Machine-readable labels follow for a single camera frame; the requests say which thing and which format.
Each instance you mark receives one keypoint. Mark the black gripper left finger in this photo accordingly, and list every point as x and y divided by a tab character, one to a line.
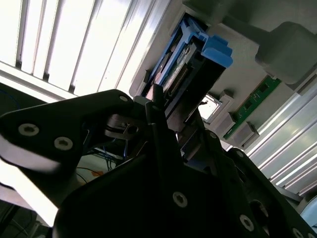
49	119

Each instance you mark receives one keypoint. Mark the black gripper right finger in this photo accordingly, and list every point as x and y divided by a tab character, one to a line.
280	198

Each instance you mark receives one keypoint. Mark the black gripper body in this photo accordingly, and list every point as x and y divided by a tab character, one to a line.
123	198

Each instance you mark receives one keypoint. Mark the hard disk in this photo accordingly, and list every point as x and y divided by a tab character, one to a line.
215	50

